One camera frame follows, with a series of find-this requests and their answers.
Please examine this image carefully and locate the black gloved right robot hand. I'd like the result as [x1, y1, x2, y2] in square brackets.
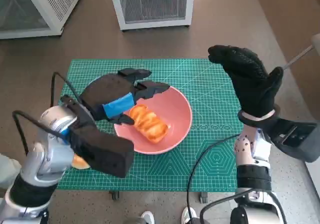
[207, 44, 285, 119]

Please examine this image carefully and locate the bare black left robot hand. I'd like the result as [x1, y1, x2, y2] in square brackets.
[79, 68, 171, 127]

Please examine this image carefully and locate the long braided toy bread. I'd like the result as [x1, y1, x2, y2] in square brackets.
[129, 103, 171, 145]

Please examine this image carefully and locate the pink bowl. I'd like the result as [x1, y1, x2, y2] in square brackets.
[113, 85, 193, 155]

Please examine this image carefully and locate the round toy bread bun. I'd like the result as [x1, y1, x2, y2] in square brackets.
[71, 153, 91, 170]

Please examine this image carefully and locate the green cutting mat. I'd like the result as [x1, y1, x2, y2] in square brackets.
[55, 58, 245, 192]

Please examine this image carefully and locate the white louvred mesh cabinet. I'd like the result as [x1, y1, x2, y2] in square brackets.
[0, 0, 85, 40]

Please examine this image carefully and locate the white board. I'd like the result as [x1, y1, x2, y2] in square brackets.
[303, 158, 320, 197]

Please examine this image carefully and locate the white shoe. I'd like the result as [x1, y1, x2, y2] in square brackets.
[181, 207, 197, 224]
[141, 210, 155, 224]

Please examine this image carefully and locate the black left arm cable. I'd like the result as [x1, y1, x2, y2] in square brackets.
[12, 110, 70, 156]
[51, 71, 83, 107]

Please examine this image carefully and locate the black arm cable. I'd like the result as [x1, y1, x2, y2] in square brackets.
[51, 71, 83, 107]
[198, 188, 288, 224]
[186, 134, 242, 224]
[12, 110, 70, 156]

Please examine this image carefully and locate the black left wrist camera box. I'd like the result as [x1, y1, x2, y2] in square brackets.
[59, 95, 136, 179]

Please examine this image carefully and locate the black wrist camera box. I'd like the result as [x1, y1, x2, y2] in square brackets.
[59, 95, 136, 179]
[268, 117, 320, 163]

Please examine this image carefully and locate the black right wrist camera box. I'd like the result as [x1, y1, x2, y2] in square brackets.
[268, 117, 320, 163]

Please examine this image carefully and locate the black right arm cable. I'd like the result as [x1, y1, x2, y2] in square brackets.
[186, 134, 242, 224]
[198, 188, 288, 224]

